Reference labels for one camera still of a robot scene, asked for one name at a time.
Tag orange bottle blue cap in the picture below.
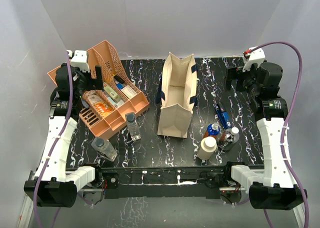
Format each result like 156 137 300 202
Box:
203 122 221 141

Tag beige canvas tote bag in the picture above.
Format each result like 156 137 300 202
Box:
156 52 198 139

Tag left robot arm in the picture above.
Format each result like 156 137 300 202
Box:
23 63 104 208

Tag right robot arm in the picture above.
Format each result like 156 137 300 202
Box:
222 62 307 211

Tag beige small carton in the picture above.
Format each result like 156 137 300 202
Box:
103 82 121 102

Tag pink plastic desk organizer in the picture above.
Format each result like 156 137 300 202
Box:
46 39 151 141

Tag orange snack packet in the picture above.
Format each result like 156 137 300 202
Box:
93 101 114 118

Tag white label box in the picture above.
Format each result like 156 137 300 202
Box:
121 85 138 99

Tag upright clear square bottle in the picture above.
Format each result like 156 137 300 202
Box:
125 112 141 142

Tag tilted clear square bottle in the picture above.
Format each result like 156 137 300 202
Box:
91 137 118 162

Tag cream cylindrical bottle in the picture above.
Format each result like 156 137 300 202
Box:
196 136 217 160

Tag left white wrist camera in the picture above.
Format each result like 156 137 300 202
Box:
70 50 90 73

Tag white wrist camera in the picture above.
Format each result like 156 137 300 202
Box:
242 46 266 72
70 50 90 73

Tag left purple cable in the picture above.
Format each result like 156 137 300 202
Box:
32 50 76 228

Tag purple cable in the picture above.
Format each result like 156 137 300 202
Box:
254 41 310 228
32 50 76 228

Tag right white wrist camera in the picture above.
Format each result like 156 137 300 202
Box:
242 46 266 72

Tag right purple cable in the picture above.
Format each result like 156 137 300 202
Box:
254 41 310 228

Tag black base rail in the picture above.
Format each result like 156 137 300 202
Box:
82 164 245 200

